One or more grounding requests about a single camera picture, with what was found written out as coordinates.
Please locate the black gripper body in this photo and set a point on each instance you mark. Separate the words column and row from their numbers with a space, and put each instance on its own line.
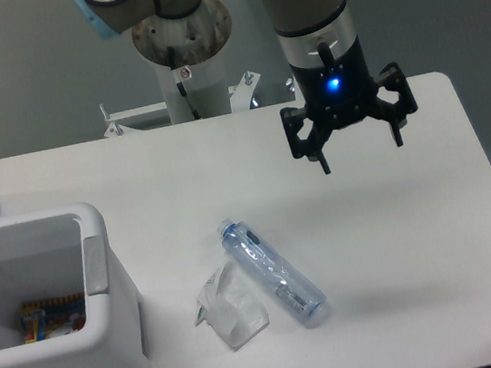
column 339, row 95

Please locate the clear plastic bottle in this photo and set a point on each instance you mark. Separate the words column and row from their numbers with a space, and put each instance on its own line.
column 276, row 276

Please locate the clear plastic wrapper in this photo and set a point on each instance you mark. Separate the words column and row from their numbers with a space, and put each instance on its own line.
column 227, row 304

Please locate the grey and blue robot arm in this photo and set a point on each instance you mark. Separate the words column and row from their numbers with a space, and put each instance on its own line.
column 312, row 33

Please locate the white plastic trash can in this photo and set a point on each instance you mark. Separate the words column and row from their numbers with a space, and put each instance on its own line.
column 59, row 252

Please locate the colourful snack packet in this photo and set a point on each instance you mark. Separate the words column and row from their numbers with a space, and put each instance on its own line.
column 52, row 317

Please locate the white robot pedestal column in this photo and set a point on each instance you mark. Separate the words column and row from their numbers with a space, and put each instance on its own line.
column 186, row 53

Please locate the white metal base bracket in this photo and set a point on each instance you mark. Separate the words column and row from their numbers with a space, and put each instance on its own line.
column 250, row 93

